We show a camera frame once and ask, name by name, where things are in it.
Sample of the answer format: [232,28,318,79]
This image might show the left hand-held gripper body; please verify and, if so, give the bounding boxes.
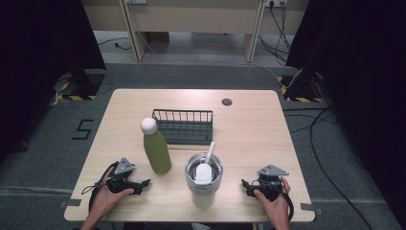
[106,156,137,195]

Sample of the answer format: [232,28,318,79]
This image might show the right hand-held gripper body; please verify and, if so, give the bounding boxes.
[253,164,290,202]

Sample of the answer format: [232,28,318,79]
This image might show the green bottle with white cap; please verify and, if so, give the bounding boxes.
[140,117,172,175]

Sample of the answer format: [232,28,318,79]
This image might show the white tumbler with straw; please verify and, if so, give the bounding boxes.
[184,141,224,211]

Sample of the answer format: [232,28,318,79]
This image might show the black wire rack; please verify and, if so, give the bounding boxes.
[151,108,214,146]

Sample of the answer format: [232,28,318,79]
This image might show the person's right hand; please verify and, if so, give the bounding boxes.
[254,176,291,224]

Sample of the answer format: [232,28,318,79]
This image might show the person's left hand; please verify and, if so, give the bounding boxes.
[90,167,135,221]

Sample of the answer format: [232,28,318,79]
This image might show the black stand base striped tape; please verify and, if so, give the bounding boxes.
[277,71,324,104]
[52,69,106,102]

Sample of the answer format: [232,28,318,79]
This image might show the black curtain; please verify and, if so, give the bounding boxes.
[285,0,406,230]
[0,0,107,162]

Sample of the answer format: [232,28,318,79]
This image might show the beige desk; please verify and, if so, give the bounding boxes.
[80,0,310,63]

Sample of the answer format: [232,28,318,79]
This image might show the right hand-held gripper black cable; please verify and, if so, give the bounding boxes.
[281,188,295,222]

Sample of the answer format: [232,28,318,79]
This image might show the hand-held gripper black cable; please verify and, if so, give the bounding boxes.
[281,188,295,222]
[80,161,120,213]

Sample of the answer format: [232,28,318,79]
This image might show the left hand-held gripper black cable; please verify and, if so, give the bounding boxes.
[80,161,120,213]

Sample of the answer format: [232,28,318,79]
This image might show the long black floor cables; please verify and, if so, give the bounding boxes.
[282,106,375,230]

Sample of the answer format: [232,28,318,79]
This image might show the short black cable with plug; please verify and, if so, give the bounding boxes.
[97,36,132,52]

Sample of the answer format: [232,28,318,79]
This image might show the bundle of black cables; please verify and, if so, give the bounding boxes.
[257,2,293,67]

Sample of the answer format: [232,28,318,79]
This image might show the white wall socket with plugs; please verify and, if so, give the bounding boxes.
[265,0,288,9]

